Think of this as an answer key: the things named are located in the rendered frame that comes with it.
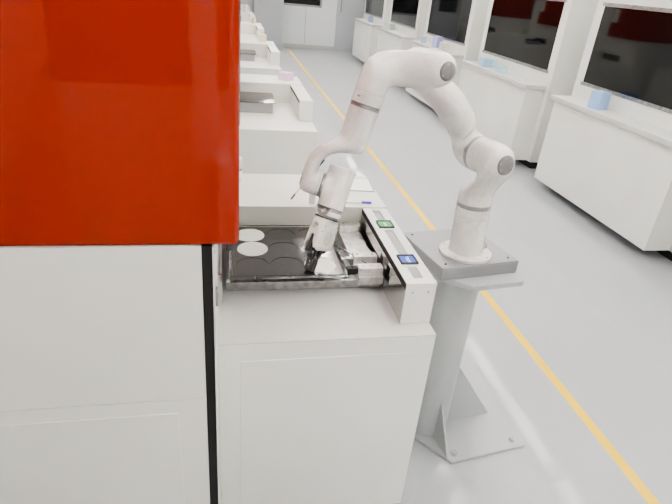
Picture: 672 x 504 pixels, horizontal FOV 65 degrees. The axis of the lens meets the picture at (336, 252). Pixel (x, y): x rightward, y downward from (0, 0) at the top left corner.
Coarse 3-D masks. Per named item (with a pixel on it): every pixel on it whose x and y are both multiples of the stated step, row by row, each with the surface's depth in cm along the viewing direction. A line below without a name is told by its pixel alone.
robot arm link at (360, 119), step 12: (348, 108) 155; (360, 108) 151; (372, 108) 151; (348, 120) 154; (360, 120) 152; (372, 120) 153; (348, 132) 154; (360, 132) 153; (324, 144) 156; (336, 144) 155; (348, 144) 154; (360, 144) 155; (312, 156) 157; (324, 156) 156; (312, 168) 157; (300, 180) 160; (312, 180) 158; (312, 192) 161
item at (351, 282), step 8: (264, 280) 168; (272, 280) 168; (280, 280) 169; (288, 280) 169; (296, 280) 170; (304, 280) 170; (312, 280) 171; (328, 280) 171; (336, 280) 172; (344, 280) 172; (352, 280) 173; (232, 288) 166; (240, 288) 167; (248, 288) 167; (256, 288) 168; (264, 288) 168; (272, 288) 169; (280, 288) 169; (288, 288) 170; (296, 288) 170; (304, 288) 171; (312, 288) 172; (320, 288) 172
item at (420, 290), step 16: (368, 208) 200; (384, 240) 176; (400, 240) 177; (416, 256) 168; (400, 272) 158; (416, 272) 159; (416, 288) 153; (432, 288) 154; (416, 304) 156; (432, 304) 157; (400, 320) 158; (416, 320) 159
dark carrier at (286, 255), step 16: (240, 240) 180; (272, 240) 182; (288, 240) 184; (304, 240) 184; (240, 256) 170; (256, 256) 171; (272, 256) 172; (288, 256) 173; (304, 256) 174; (336, 256) 176; (240, 272) 161; (256, 272) 162; (272, 272) 163; (288, 272) 164; (304, 272) 165; (320, 272) 166; (336, 272) 166
